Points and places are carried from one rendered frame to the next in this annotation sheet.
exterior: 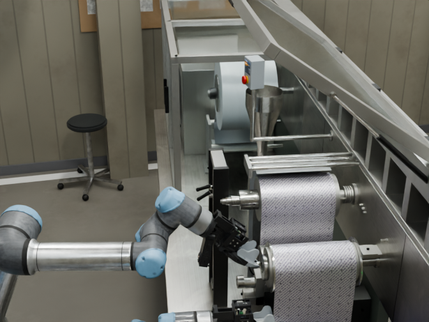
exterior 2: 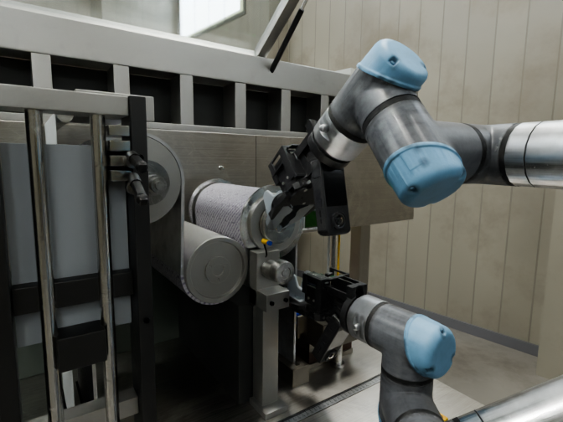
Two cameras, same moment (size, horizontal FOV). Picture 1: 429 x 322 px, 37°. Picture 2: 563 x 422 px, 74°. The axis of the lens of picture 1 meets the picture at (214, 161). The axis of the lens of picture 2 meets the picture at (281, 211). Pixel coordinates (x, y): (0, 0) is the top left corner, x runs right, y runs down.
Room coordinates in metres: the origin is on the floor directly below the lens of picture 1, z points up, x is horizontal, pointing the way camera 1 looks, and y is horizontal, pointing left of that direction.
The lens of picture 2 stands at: (1.87, 0.47, 1.37)
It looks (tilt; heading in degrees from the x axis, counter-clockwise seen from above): 8 degrees down; 241
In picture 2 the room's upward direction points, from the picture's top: 1 degrees clockwise
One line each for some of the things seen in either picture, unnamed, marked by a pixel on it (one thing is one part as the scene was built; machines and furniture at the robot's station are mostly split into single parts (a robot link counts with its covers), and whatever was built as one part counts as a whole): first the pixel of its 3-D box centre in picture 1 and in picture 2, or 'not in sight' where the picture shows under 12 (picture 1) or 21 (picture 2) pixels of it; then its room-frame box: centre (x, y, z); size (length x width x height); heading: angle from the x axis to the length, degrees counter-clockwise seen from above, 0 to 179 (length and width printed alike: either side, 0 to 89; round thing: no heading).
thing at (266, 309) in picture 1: (267, 314); (293, 287); (1.50, -0.16, 1.11); 0.09 x 0.03 x 0.06; 97
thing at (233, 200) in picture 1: (229, 200); (153, 184); (1.78, -0.05, 1.33); 0.06 x 0.03 x 0.03; 96
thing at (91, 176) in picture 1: (86, 153); not in sight; (4.38, 0.97, 0.27); 0.51 x 0.49 x 0.54; 15
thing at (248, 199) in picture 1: (248, 199); (142, 182); (1.79, -0.11, 1.33); 0.06 x 0.06 x 0.06; 6
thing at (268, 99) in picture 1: (263, 98); not in sight; (2.27, -0.19, 1.50); 0.14 x 0.14 x 0.06
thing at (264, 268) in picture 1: (265, 267); (276, 223); (1.54, -0.15, 1.25); 0.07 x 0.02 x 0.07; 6
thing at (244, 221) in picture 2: (269, 267); (273, 222); (1.54, -0.16, 1.25); 0.15 x 0.01 x 0.15; 6
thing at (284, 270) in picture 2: (240, 282); (281, 271); (1.57, -0.08, 1.18); 0.04 x 0.02 x 0.04; 6
